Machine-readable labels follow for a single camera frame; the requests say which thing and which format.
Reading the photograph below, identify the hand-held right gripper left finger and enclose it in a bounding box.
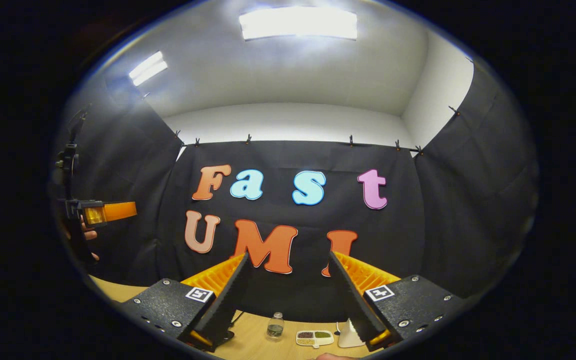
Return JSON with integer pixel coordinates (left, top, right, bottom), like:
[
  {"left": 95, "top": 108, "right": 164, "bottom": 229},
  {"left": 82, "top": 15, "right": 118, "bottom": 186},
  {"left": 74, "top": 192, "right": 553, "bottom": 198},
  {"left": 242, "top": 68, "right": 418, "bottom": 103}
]
[{"left": 118, "top": 252, "right": 252, "bottom": 353}]

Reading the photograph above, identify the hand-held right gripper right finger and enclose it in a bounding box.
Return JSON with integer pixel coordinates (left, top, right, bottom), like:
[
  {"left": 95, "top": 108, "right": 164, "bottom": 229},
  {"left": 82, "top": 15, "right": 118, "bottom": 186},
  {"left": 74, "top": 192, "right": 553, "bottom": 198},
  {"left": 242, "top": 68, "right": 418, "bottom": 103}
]
[{"left": 327, "top": 250, "right": 465, "bottom": 353}]

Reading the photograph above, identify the white toaster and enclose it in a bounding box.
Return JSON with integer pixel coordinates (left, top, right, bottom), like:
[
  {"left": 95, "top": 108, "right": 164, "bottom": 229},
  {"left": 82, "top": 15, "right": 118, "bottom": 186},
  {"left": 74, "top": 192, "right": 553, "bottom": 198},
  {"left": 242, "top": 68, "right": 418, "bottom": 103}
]
[{"left": 338, "top": 318, "right": 367, "bottom": 349}]

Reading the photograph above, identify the white divided dish of beans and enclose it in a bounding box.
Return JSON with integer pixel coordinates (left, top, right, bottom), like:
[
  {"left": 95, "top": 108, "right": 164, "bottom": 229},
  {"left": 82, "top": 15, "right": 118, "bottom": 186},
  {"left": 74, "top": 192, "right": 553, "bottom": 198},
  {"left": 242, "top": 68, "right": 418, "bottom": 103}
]
[{"left": 295, "top": 330, "right": 335, "bottom": 349}]

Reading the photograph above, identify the clear plastic water bottle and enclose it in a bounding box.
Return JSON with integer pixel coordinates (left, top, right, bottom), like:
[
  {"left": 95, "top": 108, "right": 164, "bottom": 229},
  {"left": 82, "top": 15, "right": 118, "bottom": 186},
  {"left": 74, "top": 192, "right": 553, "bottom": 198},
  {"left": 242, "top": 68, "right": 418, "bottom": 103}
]
[{"left": 266, "top": 312, "right": 285, "bottom": 342}]

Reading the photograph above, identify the small ceiling light panel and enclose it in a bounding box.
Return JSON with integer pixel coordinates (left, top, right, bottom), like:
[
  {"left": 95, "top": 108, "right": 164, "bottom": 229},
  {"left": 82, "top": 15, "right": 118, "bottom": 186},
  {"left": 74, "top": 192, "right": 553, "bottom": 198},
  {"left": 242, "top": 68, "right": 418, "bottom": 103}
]
[{"left": 128, "top": 51, "right": 168, "bottom": 87}]

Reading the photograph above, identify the row of black cloth clips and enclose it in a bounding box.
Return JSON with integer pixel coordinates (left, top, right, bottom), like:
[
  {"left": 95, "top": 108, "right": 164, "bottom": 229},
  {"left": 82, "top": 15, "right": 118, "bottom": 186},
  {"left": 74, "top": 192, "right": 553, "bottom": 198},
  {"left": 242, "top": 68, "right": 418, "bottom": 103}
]
[{"left": 173, "top": 56, "right": 475, "bottom": 156}]

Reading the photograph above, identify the large ceiling light panel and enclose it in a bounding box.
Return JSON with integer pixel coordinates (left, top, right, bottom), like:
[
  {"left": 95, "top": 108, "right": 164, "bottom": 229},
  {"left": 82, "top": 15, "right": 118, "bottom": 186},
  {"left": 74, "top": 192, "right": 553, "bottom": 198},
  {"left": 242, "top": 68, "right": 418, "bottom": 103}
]
[{"left": 239, "top": 6, "right": 358, "bottom": 42}]

